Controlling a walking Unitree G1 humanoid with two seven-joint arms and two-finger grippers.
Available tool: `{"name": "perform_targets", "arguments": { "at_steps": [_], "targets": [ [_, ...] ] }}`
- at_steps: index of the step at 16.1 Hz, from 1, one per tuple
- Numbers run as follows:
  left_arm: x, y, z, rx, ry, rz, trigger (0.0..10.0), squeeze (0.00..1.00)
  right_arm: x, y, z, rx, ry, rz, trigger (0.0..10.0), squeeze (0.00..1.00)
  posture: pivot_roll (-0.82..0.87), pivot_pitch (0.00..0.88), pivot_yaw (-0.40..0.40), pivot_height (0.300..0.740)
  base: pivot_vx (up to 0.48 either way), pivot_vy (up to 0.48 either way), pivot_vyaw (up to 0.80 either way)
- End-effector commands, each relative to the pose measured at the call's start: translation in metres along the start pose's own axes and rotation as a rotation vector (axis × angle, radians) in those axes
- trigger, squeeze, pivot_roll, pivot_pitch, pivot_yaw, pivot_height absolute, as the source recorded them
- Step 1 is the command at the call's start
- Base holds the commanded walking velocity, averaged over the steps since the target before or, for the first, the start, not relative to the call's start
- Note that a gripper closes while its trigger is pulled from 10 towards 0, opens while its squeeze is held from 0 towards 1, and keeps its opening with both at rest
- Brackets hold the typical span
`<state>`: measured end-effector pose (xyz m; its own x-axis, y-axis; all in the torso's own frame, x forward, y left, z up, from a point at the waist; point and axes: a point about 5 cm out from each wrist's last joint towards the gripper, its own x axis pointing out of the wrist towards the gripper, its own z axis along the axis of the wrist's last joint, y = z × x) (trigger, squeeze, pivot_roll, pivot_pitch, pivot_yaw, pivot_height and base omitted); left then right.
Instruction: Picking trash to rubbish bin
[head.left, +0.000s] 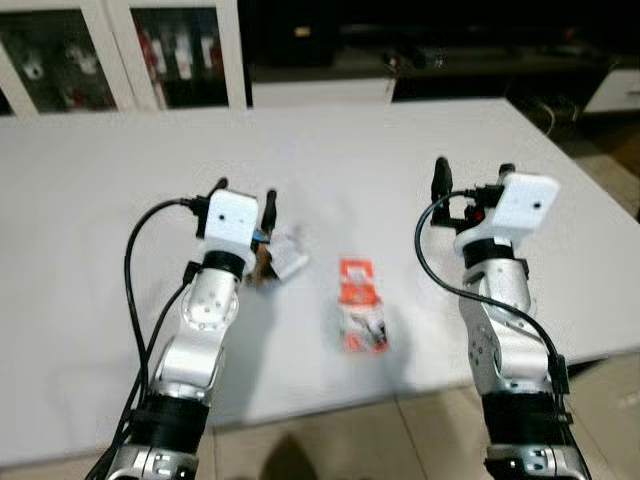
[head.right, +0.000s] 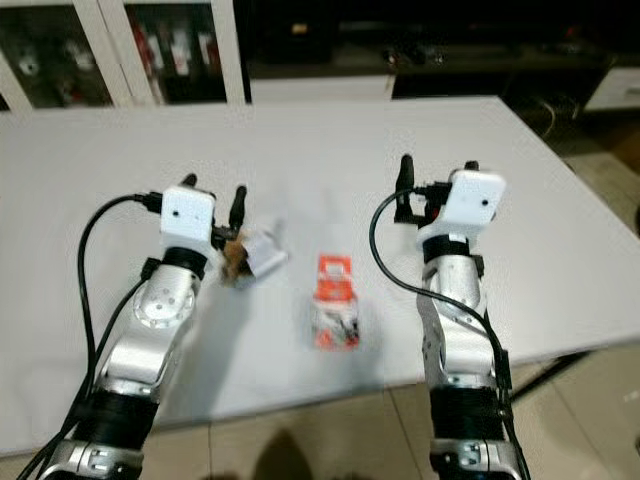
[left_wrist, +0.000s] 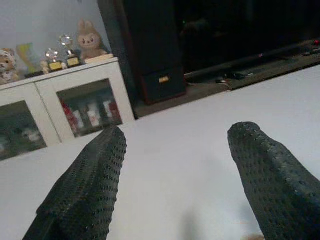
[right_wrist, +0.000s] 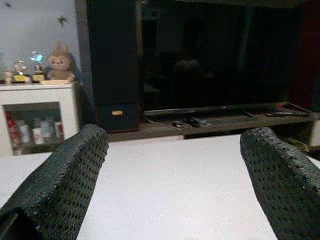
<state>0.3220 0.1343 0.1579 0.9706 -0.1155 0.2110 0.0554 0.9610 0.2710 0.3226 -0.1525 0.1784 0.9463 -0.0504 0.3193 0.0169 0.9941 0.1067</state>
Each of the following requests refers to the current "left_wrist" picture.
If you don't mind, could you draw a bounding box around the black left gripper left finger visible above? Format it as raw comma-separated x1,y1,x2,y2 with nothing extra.
22,125,128,240

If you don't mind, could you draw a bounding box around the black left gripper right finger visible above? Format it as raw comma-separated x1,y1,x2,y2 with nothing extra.
227,121,320,240

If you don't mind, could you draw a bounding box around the white glass-door cabinet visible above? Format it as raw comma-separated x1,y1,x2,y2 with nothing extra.
0,56,137,162

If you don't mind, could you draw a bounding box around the dark wooden TV bench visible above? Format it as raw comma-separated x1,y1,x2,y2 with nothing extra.
183,38,320,91

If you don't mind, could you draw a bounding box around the short gold crystal trophy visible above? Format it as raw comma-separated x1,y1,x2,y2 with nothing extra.
44,48,63,74

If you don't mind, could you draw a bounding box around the tall gold crystal trophy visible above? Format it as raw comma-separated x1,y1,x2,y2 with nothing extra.
58,34,80,68

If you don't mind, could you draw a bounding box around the brown teddy bear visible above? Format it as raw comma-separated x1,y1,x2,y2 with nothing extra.
0,47,21,86

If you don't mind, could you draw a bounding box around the beige bunny plush toy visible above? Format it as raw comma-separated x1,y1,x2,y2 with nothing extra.
75,18,109,61

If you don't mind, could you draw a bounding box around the black tower speaker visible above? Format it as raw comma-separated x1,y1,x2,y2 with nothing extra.
123,0,187,105

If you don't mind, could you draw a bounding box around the black television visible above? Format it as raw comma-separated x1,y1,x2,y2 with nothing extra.
178,0,320,73

